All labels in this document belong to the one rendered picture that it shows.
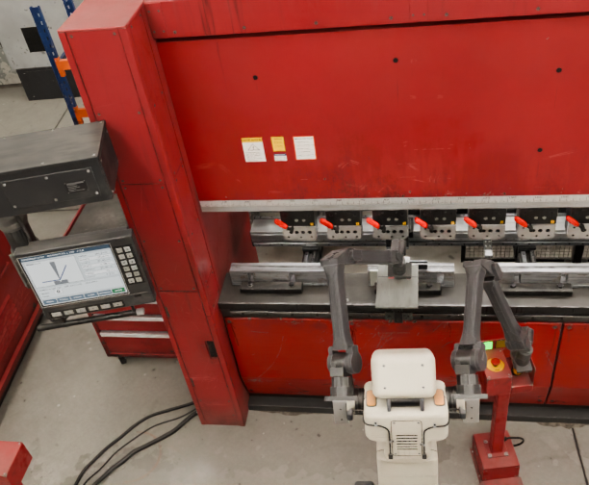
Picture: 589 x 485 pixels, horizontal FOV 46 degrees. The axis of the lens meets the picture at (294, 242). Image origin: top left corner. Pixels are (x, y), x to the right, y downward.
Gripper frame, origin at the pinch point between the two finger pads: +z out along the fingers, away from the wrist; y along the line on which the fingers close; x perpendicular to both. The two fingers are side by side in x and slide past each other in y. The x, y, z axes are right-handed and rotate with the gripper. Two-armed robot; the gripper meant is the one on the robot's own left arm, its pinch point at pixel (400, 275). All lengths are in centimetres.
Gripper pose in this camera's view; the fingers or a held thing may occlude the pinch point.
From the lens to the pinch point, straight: 309.5
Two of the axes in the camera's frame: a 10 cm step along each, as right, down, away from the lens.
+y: -9.8, 0.0, 2.0
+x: -0.8, 9.3, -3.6
